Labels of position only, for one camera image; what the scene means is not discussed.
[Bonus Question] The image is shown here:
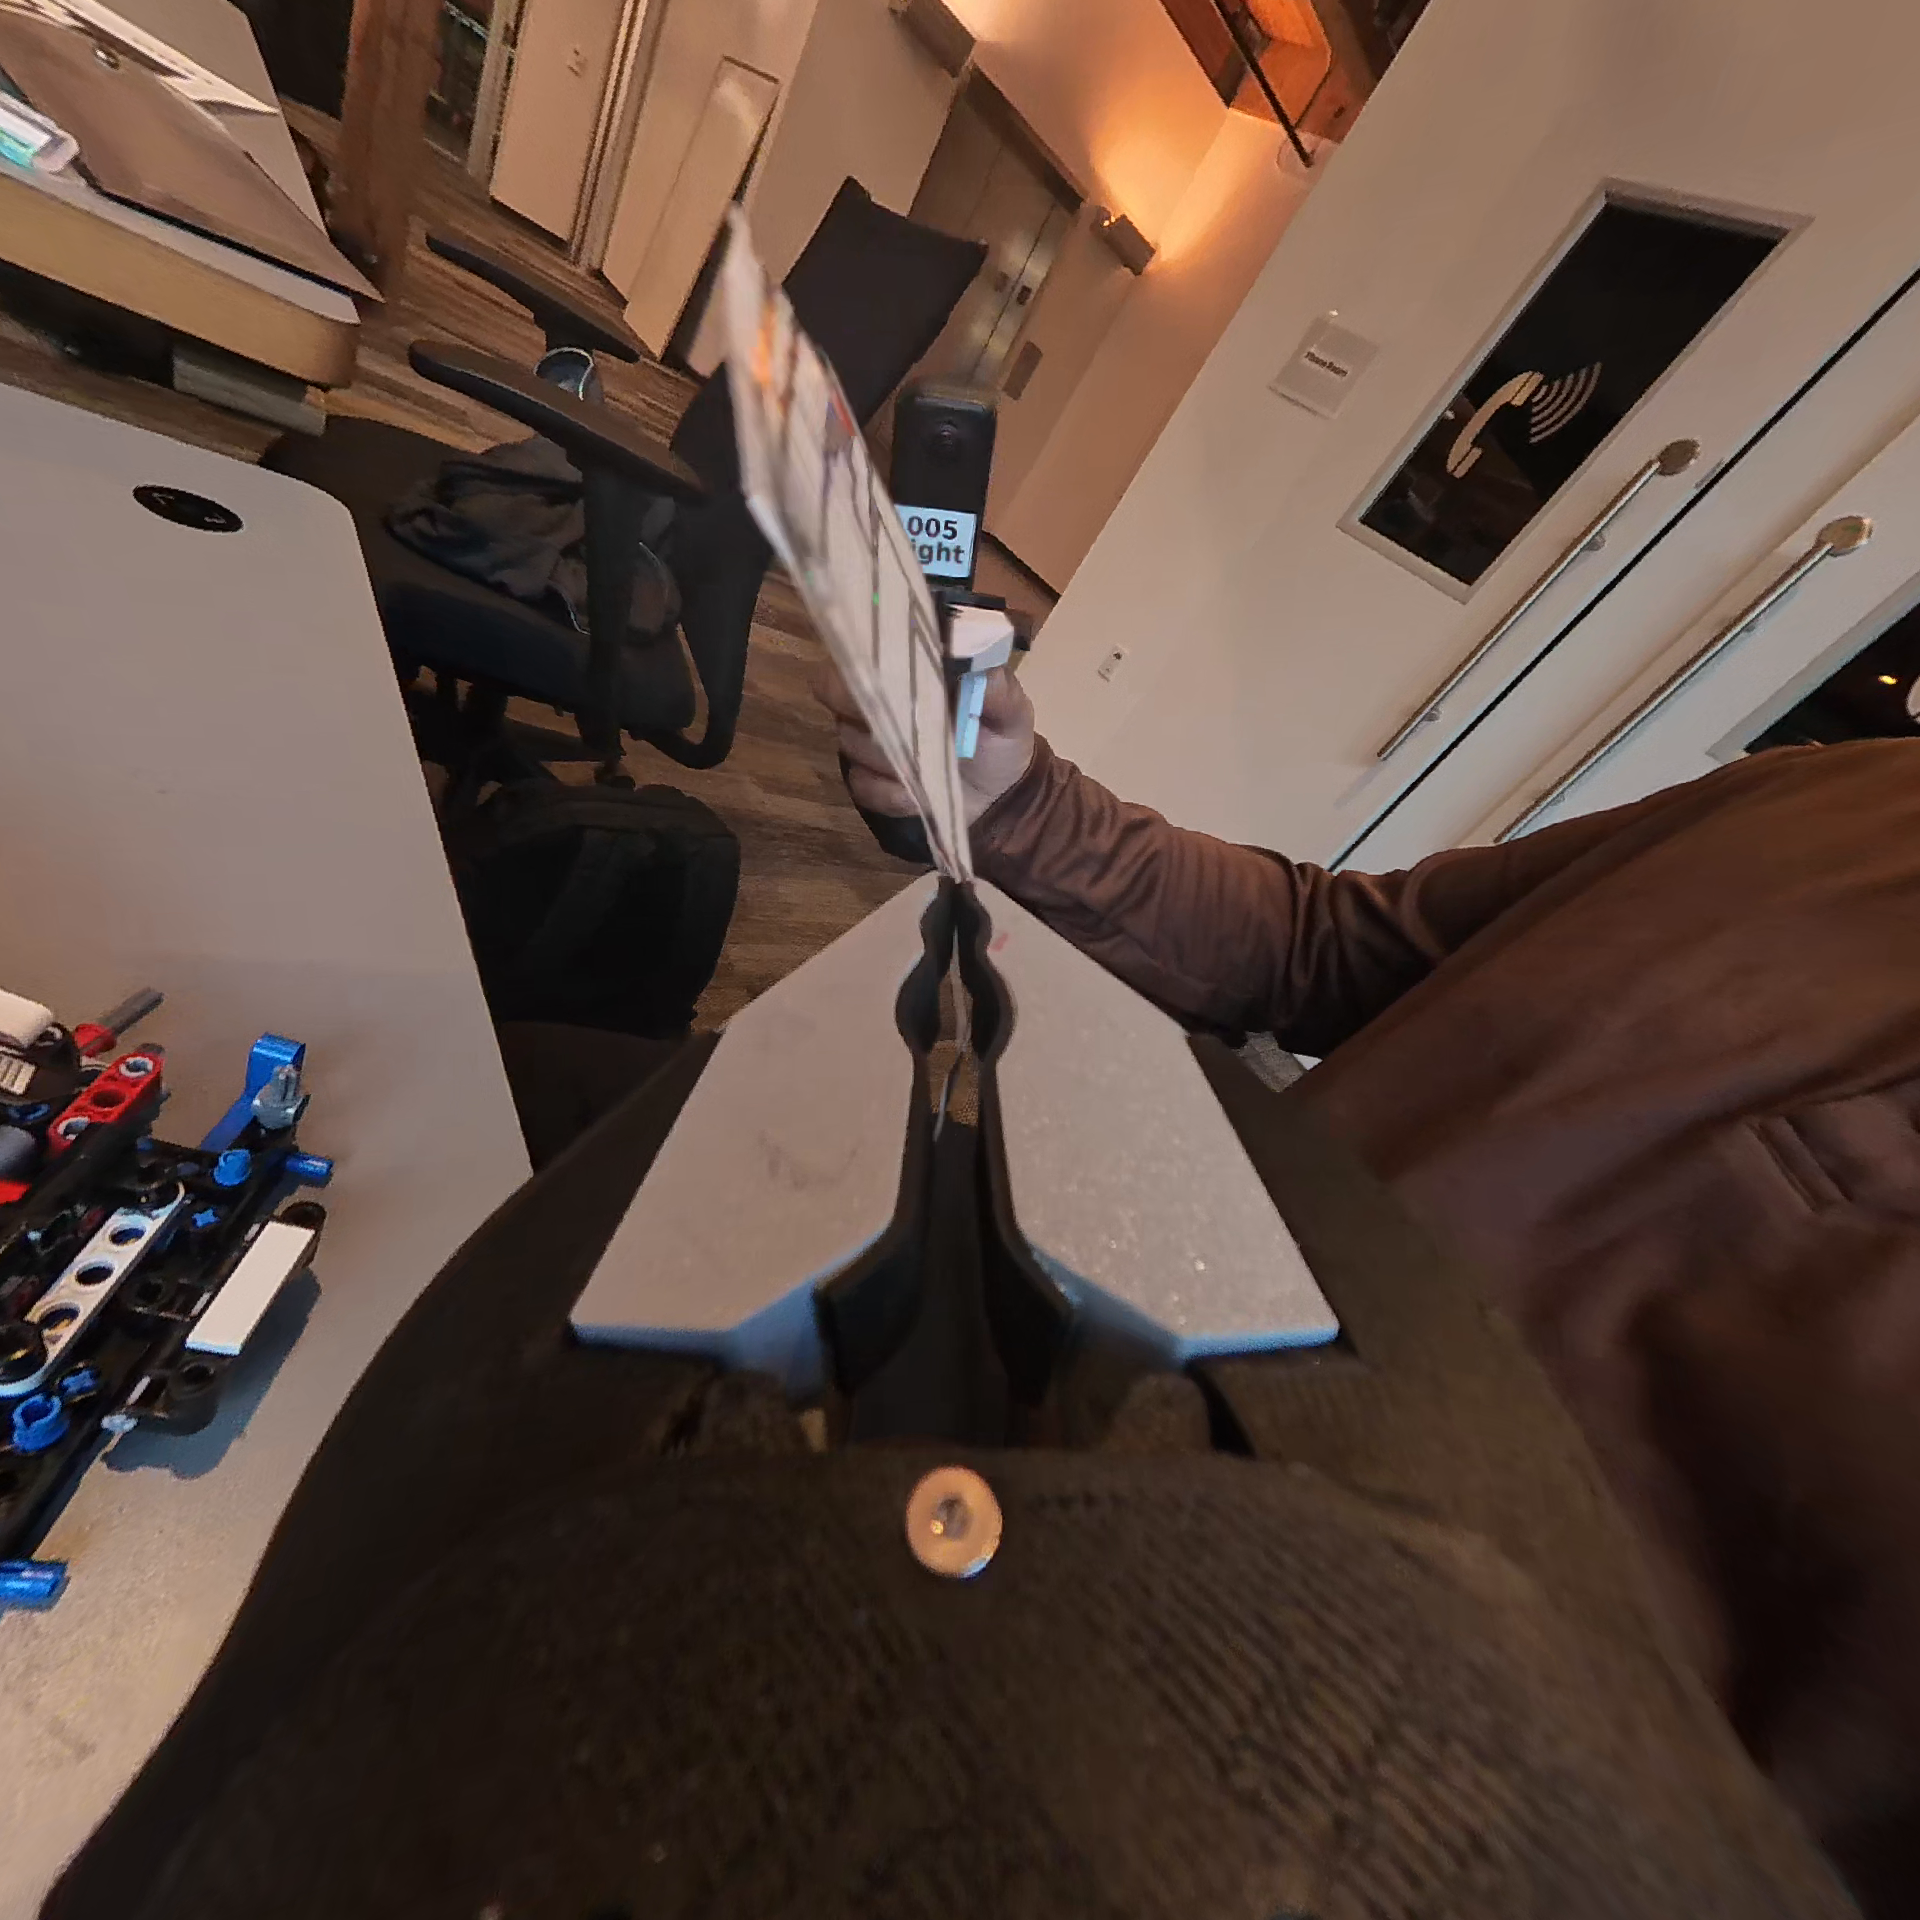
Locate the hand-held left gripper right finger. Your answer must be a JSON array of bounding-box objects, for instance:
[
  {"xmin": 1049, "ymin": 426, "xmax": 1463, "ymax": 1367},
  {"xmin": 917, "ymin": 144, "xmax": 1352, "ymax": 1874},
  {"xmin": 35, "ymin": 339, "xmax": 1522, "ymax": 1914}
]
[{"xmin": 967, "ymin": 882, "xmax": 1338, "ymax": 1372}]

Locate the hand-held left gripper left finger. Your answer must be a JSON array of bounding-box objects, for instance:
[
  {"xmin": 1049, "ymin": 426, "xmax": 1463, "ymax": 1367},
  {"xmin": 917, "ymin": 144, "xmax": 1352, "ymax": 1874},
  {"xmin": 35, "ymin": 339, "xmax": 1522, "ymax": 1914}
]
[{"xmin": 572, "ymin": 875, "xmax": 957, "ymax": 1389}]

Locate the holographic sticker sheet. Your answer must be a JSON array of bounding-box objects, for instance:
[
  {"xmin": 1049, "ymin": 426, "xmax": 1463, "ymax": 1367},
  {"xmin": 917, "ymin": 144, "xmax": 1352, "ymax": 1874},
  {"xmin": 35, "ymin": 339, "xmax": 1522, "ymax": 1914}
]
[{"xmin": 704, "ymin": 206, "xmax": 999, "ymax": 889}]

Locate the person's right forearm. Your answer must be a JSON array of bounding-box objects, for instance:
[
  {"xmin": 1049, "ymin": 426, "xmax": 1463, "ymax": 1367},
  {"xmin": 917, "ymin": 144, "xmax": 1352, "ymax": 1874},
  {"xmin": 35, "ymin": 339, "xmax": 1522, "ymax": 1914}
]
[{"xmin": 972, "ymin": 739, "xmax": 1501, "ymax": 1057}]

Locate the person's right hand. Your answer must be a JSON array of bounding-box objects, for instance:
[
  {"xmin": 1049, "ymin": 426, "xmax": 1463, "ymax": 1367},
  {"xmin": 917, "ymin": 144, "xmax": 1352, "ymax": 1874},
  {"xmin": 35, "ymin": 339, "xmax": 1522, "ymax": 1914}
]
[{"xmin": 816, "ymin": 660, "xmax": 1043, "ymax": 869}]

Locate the black office chair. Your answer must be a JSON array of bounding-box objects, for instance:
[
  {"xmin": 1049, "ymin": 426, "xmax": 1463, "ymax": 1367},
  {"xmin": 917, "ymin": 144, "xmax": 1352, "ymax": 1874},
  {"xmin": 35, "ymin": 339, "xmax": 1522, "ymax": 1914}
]
[{"xmin": 376, "ymin": 176, "xmax": 992, "ymax": 774}]

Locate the black backpack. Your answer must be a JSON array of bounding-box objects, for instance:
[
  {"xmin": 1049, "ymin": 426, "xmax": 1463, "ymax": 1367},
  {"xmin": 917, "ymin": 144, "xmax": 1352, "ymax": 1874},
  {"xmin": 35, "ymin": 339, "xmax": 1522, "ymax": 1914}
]
[{"xmin": 450, "ymin": 770, "xmax": 746, "ymax": 1038}]

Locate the white leaning panel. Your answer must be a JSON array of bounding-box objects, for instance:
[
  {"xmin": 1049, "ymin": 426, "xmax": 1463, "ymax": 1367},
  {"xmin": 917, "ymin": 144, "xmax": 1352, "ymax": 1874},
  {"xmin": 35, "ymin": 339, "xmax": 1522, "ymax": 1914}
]
[{"xmin": 622, "ymin": 57, "xmax": 782, "ymax": 362}]

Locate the dark jacket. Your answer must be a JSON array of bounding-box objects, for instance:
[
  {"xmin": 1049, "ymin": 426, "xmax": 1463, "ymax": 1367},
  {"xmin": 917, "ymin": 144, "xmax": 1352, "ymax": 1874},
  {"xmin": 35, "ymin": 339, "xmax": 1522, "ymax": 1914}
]
[{"xmin": 390, "ymin": 434, "xmax": 676, "ymax": 635}]

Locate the toy brick race car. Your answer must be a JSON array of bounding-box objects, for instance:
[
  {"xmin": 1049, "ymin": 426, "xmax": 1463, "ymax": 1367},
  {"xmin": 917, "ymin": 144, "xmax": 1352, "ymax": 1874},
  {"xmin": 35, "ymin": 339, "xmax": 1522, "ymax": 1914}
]
[{"xmin": 0, "ymin": 983, "xmax": 338, "ymax": 1611}]

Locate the small white wall sign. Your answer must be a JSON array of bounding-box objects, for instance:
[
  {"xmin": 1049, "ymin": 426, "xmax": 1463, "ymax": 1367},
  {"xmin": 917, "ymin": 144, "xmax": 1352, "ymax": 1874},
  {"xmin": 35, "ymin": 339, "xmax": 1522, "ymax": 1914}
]
[{"xmin": 1267, "ymin": 315, "xmax": 1382, "ymax": 420}]

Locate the steel door handle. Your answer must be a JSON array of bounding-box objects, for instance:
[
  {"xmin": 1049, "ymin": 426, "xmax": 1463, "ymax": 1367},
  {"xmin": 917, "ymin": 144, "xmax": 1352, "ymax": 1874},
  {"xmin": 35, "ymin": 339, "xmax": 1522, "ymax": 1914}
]
[
  {"xmin": 1377, "ymin": 438, "xmax": 1702, "ymax": 766},
  {"xmin": 1500, "ymin": 516, "xmax": 1873, "ymax": 842}
]

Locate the black phone wall sign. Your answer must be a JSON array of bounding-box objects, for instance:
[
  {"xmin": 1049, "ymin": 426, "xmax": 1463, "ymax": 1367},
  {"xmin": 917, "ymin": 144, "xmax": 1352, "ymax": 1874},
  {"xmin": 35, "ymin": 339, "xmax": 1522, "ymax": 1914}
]
[{"xmin": 1338, "ymin": 180, "xmax": 1810, "ymax": 602}]

